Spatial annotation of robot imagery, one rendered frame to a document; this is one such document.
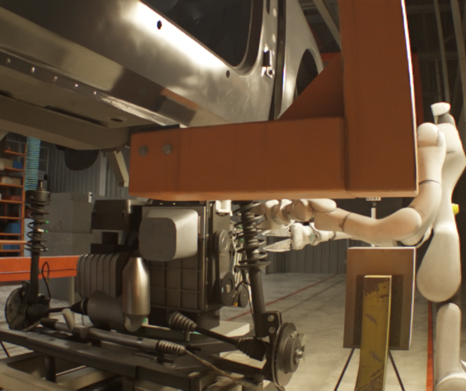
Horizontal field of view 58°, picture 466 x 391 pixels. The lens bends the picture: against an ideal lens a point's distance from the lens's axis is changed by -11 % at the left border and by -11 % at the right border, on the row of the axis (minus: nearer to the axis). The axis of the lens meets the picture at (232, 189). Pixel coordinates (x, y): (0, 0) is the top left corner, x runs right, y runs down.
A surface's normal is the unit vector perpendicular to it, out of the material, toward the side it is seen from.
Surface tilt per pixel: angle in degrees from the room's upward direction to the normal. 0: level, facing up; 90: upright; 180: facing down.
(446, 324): 90
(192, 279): 90
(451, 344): 90
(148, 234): 90
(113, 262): 76
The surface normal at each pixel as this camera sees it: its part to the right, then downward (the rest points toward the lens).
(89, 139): 0.90, 0.10
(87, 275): -0.62, -0.08
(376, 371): -0.41, -0.09
